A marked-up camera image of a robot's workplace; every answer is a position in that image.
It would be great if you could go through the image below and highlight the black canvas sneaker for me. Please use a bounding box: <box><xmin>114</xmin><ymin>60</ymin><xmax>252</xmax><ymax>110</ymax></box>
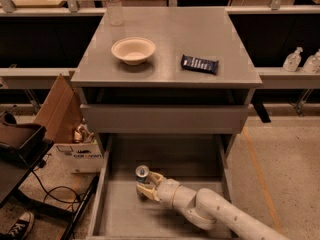
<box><xmin>8</xmin><ymin>212</ymin><xmax>34</xmax><ymax>240</ymax></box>

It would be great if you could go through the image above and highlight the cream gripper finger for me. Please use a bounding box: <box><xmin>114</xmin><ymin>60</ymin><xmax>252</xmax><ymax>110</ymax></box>
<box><xmin>136</xmin><ymin>183</ymin><xmax>155</xmax><ymax>201</ymax></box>
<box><xmin>148</xmin><ymin>171</ymin><xmax>165</xmax><ymax>186</ymax></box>

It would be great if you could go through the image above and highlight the brown cardboard box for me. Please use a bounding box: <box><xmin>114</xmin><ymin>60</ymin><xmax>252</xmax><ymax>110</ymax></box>
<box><xmin>34</xmin><ymin>75</ymin><xmax>83</xmax><ymax>144</ymax></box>

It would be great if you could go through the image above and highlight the open grey middle drawer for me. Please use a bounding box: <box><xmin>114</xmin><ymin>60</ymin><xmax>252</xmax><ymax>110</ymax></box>
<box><xmin>88</xmin><ymin>134</ymin><xmax>238</xmax><ymax>240</ymax></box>

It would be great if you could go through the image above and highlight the white printed cardboard box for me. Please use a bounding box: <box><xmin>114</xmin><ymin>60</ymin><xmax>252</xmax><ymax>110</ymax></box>
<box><xmin>53</xmin><ymin>143</ymin><xmax>104</xmax><ymax>173</ymax></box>

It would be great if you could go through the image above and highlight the red bull can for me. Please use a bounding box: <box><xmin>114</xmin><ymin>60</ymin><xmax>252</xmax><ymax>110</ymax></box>
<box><xmin>135</xmin><ymin>165</ymin><xmax>150</xmax><ymax>183</ymax></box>

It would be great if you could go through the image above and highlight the dark blue snack bar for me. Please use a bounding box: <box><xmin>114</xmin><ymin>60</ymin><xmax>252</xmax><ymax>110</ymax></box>
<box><xmin>180</xmin><ymin>55</ymin><xmax>219</xmax><ymax>75</ymax></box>

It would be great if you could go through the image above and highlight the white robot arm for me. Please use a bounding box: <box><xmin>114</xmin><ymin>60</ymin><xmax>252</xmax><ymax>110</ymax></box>
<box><xmin>136</xmin><ymin>165</ymin><xmax>289</xmax><ymax>240</ymax></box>

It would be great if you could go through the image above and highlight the black side table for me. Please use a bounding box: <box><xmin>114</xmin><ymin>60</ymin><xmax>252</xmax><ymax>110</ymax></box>
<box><xmin>0</xmin><ymin>140</ymin><xmax>99</xmax><ymax>240</ymax></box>

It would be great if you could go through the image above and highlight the grey drawer cabinet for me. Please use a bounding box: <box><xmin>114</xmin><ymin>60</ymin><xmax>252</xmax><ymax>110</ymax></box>
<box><xmin>72</xmin><ymin>7</ymin><xmax>262</xmax><ymax>156</ymax></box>

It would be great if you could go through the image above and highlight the beige paper bowl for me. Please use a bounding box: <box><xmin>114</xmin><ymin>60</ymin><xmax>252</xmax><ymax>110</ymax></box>
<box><xmin>111</xmin><ymin>37</ymin><xmax>156</xmax><ymax>65</ymax></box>

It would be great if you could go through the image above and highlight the clear plastic water bottle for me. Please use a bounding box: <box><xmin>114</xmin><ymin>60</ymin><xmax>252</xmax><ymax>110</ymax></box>
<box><xmin>106</xmin><ymin>0</ymin><xmax>123</xmax><ymax>26</ymax></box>

